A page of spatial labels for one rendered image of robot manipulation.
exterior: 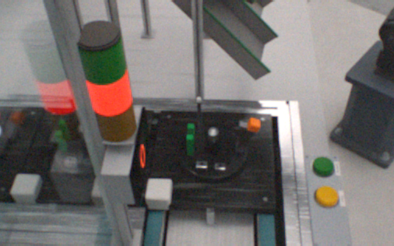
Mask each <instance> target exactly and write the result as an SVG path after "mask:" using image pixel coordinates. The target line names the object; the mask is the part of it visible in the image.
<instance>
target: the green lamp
mask: <svg viewBox="0 0 394 246"><path fill-rule="evenodd" d="M78 50H79V56H80V59H81V62H82V65H83V71H84V75H85V77H86V80H87V81H88V82H89V83H92V84H95V85H98V86H106V85H110V84H112V83H116V82H117V81H119V80H120V79H122V78H123V77H124V76H125V73H126V71H127V67H126V64H125V53H124V49H123V45H122V41H121V37H120V39H119V41H118V42H116V44H115V45H113V46H111V47H109V48H108V49H106V50H100V51H89V50H83V49H82V48H81V47H79V46H78Z"/></svg>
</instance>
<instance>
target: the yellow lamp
mask: <svg viewBox="0 0 394 246"><path fill-rule="evenodd" d="M94 112H95V115H96V120H97V125H98V127H99V130H100V136H101V138H104V139H105V140H107V141H108V142H123V141H125V140H126V139H129V138H130V137H132V136H133V134H134V133H135V130H136V129H137V124H136V120H135V113H134V109H133V101H132V103H131V104H130V106H129V108H128V109H126V110H125V111H124V112H122V113H120V114H116V115H112V116H107V115H102V114H100V113H97V112H96V111H94Z"/></svg>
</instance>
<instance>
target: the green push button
mask: <svg viewBox="0 0 394 246"><path fill-rule="evenodd" d="M312 169H313V171H315V173H316V174H319V175H329V174H331V173H332V170H333V162H332V161H331V160H330V159H328V158H326V157H323V156H321V157H318V158H316V159H315V160H314V161H313V164H312Z"/></svg>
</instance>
